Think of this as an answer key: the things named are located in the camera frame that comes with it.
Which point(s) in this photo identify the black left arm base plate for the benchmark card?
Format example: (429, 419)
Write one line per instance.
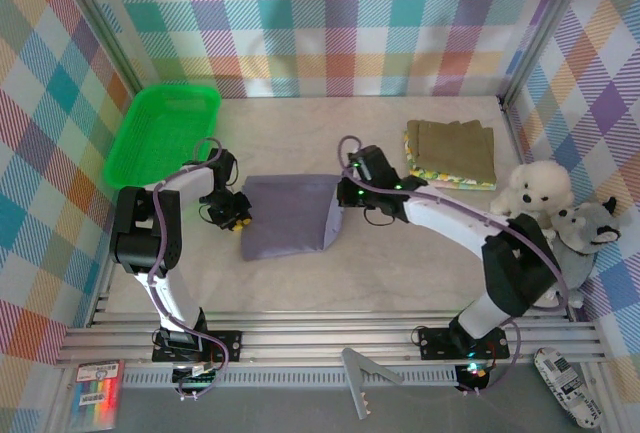
(227, 345)

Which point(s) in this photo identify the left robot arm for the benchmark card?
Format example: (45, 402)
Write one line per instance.
(170, 298)

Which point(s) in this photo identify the olive khaki skirt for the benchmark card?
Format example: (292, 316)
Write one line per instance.
(455, 148)

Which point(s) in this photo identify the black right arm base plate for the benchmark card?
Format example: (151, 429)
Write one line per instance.
(435, 343)

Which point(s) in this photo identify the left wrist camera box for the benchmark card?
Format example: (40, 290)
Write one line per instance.
(241, 203)

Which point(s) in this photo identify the grey plush husky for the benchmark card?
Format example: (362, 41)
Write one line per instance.
(585, 248)

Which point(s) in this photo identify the aluminium base frame rails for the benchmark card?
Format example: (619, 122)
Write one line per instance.
(325, 340)

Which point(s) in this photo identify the grey plastic triangular tool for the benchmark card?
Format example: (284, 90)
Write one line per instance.
(355, 378)

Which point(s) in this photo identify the aluminium frame post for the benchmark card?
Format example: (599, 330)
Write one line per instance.
(100, 28)
(540, 28)

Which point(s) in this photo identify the green plastic basket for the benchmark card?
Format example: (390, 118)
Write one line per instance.
(160, 128)

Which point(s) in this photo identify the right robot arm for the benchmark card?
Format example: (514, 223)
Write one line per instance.
(450, 223)

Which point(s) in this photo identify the white plush dog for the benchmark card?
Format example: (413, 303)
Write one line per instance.
(535, 188)

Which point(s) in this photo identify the lemon print skirt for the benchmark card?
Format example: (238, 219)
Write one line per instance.
(425, 175)

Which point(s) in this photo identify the coloured marker pack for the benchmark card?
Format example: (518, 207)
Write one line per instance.
(95, 393)

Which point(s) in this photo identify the lavender skirt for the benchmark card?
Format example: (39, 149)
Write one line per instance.
(285, 218)

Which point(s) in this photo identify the pastel floral skirt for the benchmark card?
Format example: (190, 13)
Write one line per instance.
(450, 187)

